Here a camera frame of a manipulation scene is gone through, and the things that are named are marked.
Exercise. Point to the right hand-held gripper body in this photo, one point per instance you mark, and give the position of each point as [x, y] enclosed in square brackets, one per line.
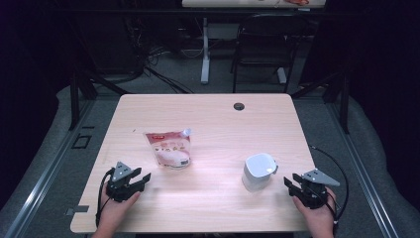
[313, 193]

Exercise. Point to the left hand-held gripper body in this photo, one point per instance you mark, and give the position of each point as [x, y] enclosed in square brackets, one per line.
[122, 188]

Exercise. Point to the white jar lid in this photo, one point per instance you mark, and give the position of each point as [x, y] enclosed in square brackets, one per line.
[261, 163]

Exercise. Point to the person's left hand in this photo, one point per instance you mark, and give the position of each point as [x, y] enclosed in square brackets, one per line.
[112, 213]

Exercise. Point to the person's right hand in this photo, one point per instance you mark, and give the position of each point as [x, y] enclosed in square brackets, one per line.
[318, 219]

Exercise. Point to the black metal stand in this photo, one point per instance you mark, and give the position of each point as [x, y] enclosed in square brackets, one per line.
[74, 99]
[344, 105]

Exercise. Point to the wooden desk with white legs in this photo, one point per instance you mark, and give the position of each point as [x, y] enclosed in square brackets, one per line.
[205, 59]

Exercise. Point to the dark curtain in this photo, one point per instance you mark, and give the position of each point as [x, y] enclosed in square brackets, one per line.
[389, 66]
[26, 66]

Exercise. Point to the black folding chair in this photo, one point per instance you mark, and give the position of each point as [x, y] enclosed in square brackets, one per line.
[274, 24]

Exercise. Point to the orange thing on desk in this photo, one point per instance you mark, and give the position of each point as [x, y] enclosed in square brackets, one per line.
[297, 2]

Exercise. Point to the grey table bracket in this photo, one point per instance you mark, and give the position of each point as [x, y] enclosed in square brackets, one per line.
[77, 209]

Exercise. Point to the aluminium floor rail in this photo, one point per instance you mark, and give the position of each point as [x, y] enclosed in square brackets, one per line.
[41, 185]
[367, 185]

